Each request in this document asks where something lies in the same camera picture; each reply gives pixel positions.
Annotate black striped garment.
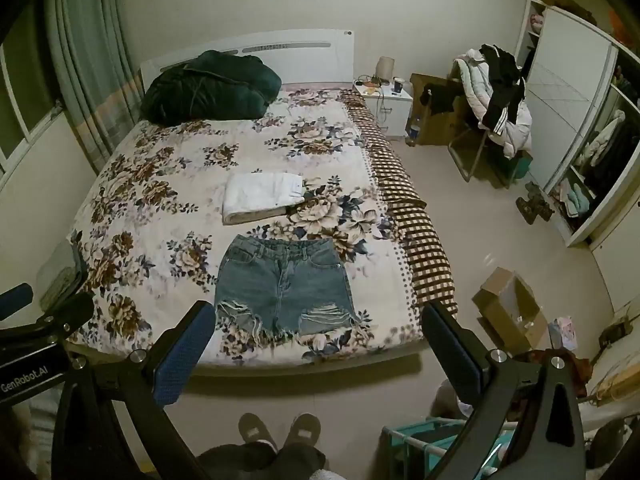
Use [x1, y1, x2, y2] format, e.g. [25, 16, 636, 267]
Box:
[479, 43, 529, 134]

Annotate open cardboard box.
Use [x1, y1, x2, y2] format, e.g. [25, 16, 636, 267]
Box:
[472, 267, 549, 354]

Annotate black cloth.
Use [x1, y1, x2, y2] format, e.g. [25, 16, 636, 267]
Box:
[419, 81, 464, 115]

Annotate dark shoes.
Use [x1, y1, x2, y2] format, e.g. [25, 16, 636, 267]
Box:
[516, 182, 555, 224]

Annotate brown checkered bed sheet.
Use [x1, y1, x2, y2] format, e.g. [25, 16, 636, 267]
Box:
[342, 88, 459, 317]

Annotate person's dark trousers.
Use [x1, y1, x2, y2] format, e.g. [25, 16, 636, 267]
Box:
[197, 439, 327, 480]

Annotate white nightstand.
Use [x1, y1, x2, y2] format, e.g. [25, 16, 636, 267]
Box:
[352, 82, 415, 139]

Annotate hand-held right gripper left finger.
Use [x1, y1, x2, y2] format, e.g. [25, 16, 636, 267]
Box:
[50, 300, 217, 480]

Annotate teal storage box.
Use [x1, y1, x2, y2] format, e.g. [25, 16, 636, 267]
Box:
[509, 152, 534, 181]

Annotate blue denim shorts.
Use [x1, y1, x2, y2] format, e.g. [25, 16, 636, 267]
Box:
[215, 235, 362, 344]

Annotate white folded pants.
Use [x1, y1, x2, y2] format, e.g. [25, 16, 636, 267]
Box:
[222, 172, 307, 226]

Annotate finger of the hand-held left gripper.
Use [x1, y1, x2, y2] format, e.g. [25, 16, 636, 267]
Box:
[42, 242, 91, 307]
[0, 283, 34, 321]

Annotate green curtain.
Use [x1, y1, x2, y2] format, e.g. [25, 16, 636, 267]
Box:
[44, 0, 147, 177]

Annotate floral blanket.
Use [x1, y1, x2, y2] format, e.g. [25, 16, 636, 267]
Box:
[66, 86, 427, 362]

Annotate brown cabinet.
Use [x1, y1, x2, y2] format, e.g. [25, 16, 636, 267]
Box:
[410, 73, 474, 147]

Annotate grey slipper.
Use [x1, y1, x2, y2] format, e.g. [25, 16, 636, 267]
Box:
[284, 413, 322, 449]
[238, 412, 279, 454]

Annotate chair with clothes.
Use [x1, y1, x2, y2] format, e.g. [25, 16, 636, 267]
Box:
[452, 49, 534, 159]

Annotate metal frame chair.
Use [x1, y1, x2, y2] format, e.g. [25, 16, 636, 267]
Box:
[447, 122, 522, 184]

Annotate dark green duvet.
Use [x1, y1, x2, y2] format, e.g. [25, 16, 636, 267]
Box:
[139, 50, 284, 124]

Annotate pink packet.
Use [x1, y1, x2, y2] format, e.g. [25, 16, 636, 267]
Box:
[549, 315, 577, 349]

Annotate teal rack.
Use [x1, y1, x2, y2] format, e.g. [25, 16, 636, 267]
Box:
[382, 419, 517, 480]

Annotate white frame window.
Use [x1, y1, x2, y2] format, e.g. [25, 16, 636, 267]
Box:
[0, 40, 67, 173]

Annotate white wardrobe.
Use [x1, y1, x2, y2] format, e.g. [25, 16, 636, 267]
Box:
[514, 0, 640, 249]

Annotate floral bed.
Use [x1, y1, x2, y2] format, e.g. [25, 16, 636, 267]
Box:
[64, 29, 459, 377]

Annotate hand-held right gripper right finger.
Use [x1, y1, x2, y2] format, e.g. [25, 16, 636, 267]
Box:
[422, 300, 589, 480]

